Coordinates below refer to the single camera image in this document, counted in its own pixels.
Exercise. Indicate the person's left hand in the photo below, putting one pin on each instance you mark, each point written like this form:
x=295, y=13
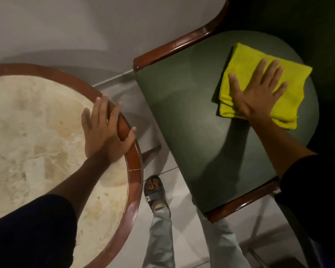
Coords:
x=102, y=139

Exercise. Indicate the person's right hand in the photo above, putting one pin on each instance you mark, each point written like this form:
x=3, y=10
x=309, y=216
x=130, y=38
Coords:
x=256, y=97

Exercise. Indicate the round marble table wooden rim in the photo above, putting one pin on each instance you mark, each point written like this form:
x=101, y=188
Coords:
x=33, y=131

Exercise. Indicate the person's light grey trousers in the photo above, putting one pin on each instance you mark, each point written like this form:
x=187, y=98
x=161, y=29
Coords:
x=160, y=242

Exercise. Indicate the person's grey sandal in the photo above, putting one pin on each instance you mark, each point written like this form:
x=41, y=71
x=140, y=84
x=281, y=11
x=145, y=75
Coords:
x=153, y=192

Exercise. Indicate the person's left forearm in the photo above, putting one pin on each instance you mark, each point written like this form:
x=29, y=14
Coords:
x=82, y=181

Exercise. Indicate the person's left thumb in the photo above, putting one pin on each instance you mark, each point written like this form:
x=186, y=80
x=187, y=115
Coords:
x=129, y=138

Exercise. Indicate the person's black shirt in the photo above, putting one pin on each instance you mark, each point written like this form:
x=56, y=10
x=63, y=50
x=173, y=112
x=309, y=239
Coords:
x=30, y=234

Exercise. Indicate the person's right thumb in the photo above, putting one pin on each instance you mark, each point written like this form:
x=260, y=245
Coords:
x=235, y=86

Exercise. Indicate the person's right forearm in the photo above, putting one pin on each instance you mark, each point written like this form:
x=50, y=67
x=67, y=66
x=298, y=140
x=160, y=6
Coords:
x=279, y=147

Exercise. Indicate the person's right little finger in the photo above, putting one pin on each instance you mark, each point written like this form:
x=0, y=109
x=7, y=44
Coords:
x=280, y=90

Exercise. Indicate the green padded wooden chair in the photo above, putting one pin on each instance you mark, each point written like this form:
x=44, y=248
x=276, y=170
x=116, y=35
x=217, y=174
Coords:
x=189, y=114

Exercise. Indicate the yellow microfibre cloth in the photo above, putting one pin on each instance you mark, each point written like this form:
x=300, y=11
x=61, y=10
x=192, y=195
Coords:
x=291, y=89

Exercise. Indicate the person's left middle finger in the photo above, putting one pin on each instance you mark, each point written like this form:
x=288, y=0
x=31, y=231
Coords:
x=104, y=110

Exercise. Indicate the person's left little finger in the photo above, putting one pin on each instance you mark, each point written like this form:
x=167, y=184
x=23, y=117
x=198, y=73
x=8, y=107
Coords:
x=85, y=119

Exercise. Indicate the person's right middle finger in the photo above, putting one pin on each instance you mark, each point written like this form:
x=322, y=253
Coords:
x=270, y=72

